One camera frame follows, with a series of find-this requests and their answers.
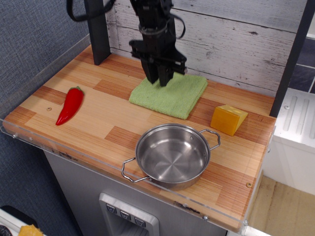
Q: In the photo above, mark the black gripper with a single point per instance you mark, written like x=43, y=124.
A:
x=159, y=57

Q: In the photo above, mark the green rag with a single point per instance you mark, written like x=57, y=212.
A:
x=176, y=99

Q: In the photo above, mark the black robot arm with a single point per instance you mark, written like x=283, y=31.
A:
x=155, y=17

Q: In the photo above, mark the yellow toy cheese wedge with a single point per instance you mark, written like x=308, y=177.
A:
x=227, y=119

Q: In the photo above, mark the red toy chili pepper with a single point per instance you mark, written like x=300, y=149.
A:
x=72, y=104

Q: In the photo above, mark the stainless steel pot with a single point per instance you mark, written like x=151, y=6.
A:
x=173, y=156

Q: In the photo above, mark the grey toy fridge cabinet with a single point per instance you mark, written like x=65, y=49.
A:
x=82, y=187

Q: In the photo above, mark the clear acrylic edge guard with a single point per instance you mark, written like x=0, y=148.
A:
x=83, y=114

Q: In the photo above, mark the silver dispenser panel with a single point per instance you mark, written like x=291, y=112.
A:
x=123, y=219

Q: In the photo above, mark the white toy sink unit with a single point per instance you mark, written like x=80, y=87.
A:
x=290, y=158

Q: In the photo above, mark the yellow sponge object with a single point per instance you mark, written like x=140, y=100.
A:
x=30, y=230

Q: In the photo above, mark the dark grey left post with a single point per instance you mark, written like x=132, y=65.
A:
x=98, y=31

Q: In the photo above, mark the dark grey post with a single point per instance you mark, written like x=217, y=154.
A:
x=98, y=31
x=297, y=46

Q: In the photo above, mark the dark grey right post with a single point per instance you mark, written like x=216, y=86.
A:
x=297, y=46

